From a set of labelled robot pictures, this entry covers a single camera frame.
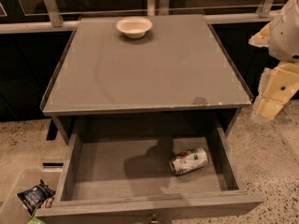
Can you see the clear plastic bin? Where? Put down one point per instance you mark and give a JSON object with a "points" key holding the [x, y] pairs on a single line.
{"points": [[12, 210]]}

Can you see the white paper bowl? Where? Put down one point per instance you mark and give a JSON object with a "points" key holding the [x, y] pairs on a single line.
{"points": [[134, 27]]}

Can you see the grey cabinet with counter top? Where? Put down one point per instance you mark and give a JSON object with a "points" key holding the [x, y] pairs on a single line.
{"points": [[179, 64]]}

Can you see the metal railing with glass panels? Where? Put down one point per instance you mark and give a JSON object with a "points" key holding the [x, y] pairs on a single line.
{"points": [[19, 14]]}

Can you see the metal drawer knob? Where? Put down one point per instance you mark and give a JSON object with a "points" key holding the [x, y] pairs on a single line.
{"points": [[154, 220]]}

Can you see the open grey top drawer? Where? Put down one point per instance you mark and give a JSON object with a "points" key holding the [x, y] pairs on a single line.
{"points": [[122, 181]]}

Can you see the crushed 7up can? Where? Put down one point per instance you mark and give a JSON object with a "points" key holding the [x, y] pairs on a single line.
{"points": [[188, 161]]}

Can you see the green snack packet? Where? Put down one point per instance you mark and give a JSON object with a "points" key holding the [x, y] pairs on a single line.
{"points": [[35, 220]]}

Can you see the blue chip bag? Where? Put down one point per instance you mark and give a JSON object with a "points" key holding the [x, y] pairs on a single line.
{"points": [[35, 196]]}

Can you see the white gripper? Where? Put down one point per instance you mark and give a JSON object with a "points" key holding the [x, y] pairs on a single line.
{"points": [[285, 36]]}

